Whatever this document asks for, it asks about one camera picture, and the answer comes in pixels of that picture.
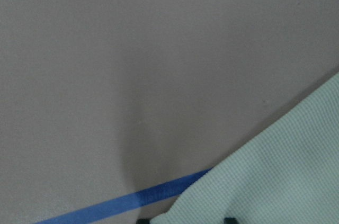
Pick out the olive green long-sleeve shirt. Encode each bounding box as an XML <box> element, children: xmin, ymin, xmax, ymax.
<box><xmin>151</xmin><ymin>75</ymin><xmax>338</xmax><ymax>223</ymax></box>

